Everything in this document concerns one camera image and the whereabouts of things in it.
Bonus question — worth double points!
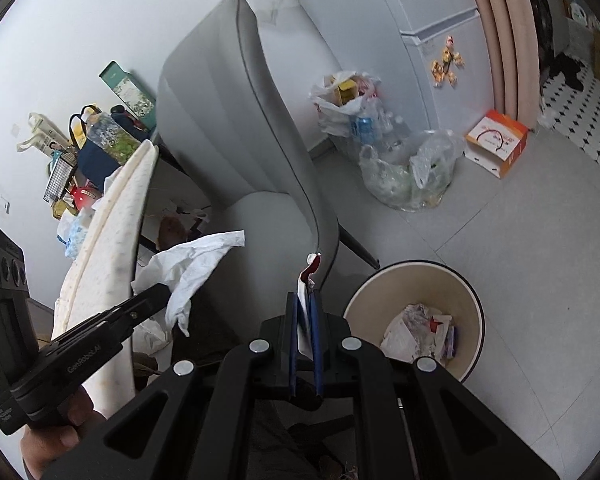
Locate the white tissue paper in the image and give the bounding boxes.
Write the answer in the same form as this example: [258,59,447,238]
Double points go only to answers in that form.
[131,230,246,337]

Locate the clear plastic bag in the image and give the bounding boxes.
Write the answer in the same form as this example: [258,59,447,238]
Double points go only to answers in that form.
[357,129,463,212]

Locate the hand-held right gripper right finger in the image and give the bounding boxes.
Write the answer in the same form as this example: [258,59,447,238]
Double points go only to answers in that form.
[311,289,561,480]

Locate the cream waste bin black rim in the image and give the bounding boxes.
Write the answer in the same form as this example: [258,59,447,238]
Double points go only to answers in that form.
[342,259,485,386]

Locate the pink door frame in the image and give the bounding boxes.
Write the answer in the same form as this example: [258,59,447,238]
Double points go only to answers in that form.
[460,0,543,131]

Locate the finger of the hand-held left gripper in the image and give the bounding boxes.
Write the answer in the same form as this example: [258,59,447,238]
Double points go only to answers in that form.
[97,282,174,339]

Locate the dark cloth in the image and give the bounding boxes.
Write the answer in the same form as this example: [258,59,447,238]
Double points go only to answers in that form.
[550,52,588,92]

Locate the white plastic bag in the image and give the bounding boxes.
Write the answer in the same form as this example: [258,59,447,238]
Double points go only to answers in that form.
[307,70,383,136]

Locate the tall green box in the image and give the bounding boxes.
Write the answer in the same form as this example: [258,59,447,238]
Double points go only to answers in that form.
[98,61,158,128]

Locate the red container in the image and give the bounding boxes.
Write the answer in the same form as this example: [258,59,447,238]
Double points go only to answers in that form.
[70,185,103,211]

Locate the navy paper bag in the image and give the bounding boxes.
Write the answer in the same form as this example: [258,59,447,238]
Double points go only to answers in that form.
[75,135,123,186]

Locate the person's left hand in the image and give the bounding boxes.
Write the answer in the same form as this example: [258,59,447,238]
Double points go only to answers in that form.
[20,385,106,480]

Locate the yellow figurine fridge magnet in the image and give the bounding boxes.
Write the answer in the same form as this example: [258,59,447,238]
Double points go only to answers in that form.
[430,35,466,88]

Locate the wire basket with papers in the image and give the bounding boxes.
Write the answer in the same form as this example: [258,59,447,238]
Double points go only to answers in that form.
[42,152,78,201]

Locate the blue white tissue pack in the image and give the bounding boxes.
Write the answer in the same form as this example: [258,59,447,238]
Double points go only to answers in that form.
[55,210,93,258]

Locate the black speaker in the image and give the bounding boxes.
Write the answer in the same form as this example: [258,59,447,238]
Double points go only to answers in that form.
[0,227,41,386]

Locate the clear floral print bottle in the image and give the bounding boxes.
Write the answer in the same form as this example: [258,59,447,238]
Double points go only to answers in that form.
[87,110,151,163]

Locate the orange white cardboard box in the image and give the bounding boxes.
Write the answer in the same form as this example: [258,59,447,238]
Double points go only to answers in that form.
[463,109,528,180]

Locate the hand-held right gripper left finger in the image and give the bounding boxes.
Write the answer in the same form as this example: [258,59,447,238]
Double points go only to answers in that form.
[40,294,301,480]

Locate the yellow bag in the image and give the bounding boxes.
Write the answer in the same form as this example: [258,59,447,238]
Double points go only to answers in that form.
[69,105,101,148]

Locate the white wrapper with red tip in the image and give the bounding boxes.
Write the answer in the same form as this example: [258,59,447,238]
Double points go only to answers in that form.
[296,252,326,361]

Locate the blue label plastic bottle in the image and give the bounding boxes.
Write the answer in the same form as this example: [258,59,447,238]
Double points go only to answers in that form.
[352,115,376,146]

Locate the white refrigerator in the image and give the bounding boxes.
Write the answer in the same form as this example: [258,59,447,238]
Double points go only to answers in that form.
[280,0,496,161]

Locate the silver white wrapper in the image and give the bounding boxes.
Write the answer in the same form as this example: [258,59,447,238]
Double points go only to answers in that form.
[380,302,437,363]

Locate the grey upholstered chair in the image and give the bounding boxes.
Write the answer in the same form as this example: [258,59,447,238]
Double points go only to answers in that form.
[156,0,381,311]

